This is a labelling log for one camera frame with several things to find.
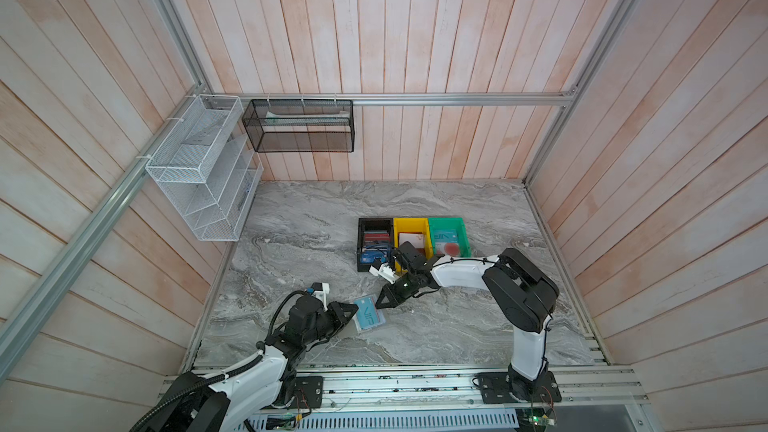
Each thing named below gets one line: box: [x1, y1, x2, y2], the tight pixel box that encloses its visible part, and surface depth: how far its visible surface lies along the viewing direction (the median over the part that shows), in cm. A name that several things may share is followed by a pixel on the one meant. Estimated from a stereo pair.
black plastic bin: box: [357, 218, 394, 272], surface depth 102 cm
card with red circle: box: [436, 242, 460, 257], surface depth 100 cm
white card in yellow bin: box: [399, 232, 424, 248], surface depth 103 cm
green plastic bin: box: [428, 217, 472, 257], surface depth 102 cm
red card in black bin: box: [364, 233, 391, 241], surface depth 103 cm
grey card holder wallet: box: [352, 294, 386, 334], surface depth 87 cm
